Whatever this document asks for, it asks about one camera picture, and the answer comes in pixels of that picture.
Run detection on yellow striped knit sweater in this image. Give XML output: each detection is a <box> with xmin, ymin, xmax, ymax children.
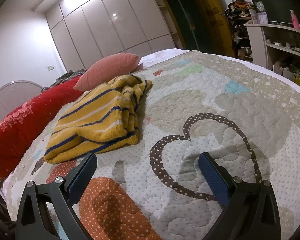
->
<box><xmin>44</xmin><ymin>75</ymin><xmax>153</xmax><ymax>164</ymax></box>

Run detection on red floral comforter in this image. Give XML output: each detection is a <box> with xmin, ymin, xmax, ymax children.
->
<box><xmin>0</xmin><ymin>76</ymin><xmax>82</xmax><ymax>181</ymax></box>

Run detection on patchwork quilted bedspread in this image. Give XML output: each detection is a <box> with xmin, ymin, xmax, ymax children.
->
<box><xmin>5</xmin><ymin>50</ymin><xmax>300</xmax><ymax>240</ymax></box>

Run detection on white bed headboard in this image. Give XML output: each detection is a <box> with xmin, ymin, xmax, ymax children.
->
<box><xmin>0</xmin><ymin>80</ymin><xmax>42</xmax><ymax>122</ymax></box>

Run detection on grey plaid blanket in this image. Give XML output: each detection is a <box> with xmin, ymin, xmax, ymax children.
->
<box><xmin>41</xmin><ymin>69</ymin><xmax>86</xmax><ymax>93</ymax></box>

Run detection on white shelf unit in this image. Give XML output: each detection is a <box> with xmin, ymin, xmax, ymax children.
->
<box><xmin>245</xmin><ymin>24</ymin><xmax>300</xmax><ymax>73</ymax></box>

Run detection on wooden door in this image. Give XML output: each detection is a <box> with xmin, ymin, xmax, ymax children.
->
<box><xmin>198</xmin><ymin>0</ymin><xmax>235</xmax><ymax>57</ymax></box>

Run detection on small pink clock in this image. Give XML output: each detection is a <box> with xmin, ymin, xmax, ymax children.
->
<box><xmin>257</xmin><ymin>12</ymin><xmax>268</xmax><ymax>24</ymax></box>

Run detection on pink spray bottle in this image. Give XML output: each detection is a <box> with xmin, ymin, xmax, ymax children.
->
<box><xmin>290</xmin><ymin>10</ymin><xmax>300</xmax><ymax>30</ymax></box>

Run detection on dark mantel clock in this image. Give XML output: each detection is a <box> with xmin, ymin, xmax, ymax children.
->
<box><xmin>251</xmin><ymin>0</ymin><xmax>266</xmax><ymax>12</ymax></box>

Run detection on black television screen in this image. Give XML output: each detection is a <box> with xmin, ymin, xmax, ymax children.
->
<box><xmin>261</xmin><ymin>0</ymin><xmax>300</xmax><ymax>25</ymax></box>

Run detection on pink corduroy pillow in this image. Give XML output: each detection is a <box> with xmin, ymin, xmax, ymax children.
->
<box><xmin>74</xmin><ymin>53</ymin><xmax>141</xmax><ymax>92</ymax></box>

